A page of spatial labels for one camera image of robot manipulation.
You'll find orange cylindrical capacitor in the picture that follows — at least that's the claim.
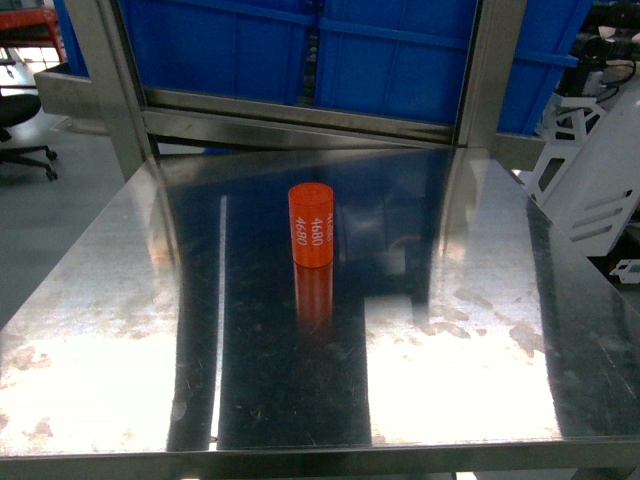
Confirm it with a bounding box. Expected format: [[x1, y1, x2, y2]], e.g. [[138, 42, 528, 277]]
[[288, 182, 334, 268]]

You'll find red metal table frame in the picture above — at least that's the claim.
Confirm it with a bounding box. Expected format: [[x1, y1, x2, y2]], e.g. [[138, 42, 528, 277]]
[[1, 7, 67, 63]]

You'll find black office chair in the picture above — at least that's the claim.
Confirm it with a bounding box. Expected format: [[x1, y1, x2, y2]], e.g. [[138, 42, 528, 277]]
[[1, 93, 58, 181]]

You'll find blue plastic crate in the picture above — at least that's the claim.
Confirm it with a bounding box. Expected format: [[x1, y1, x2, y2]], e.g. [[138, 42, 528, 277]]
[[315, 1, 591, 135], [120, 1, 316, 105]]

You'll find blue plastic crate left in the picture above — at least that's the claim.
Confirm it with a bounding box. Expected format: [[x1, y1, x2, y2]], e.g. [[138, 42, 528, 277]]
[[120, 1, 316, 105]]

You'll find blue plastic crate right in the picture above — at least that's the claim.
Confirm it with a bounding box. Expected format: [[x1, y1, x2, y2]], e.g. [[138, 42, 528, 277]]
[[315, 1, 591, 135]]

